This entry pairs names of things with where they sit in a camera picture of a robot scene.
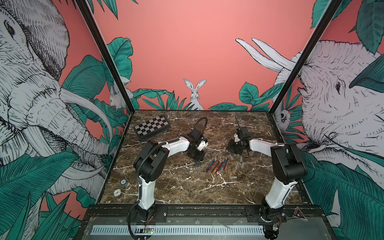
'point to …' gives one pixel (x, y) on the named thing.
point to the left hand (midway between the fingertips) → (204, 157)
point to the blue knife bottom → (221, 167)
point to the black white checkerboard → (152, 127)
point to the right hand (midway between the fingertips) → (226, 145)
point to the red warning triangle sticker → (298, 214)
